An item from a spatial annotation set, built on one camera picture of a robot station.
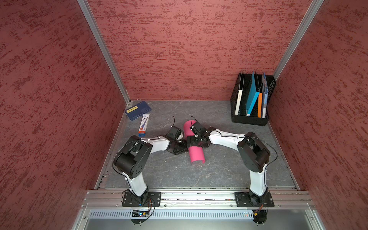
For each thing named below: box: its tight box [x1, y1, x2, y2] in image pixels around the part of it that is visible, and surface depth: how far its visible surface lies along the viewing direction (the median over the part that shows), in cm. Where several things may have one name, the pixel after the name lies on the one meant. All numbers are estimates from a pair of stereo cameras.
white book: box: [234, 74, 245, 116], surface depth 94 cm
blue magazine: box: [261, 72, 269, 119], surface depth 93 cm
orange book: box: [257, 92, 263, 118], surface depth 94 cm
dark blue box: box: [124, 100, 152, 122], surface depth 116 cm
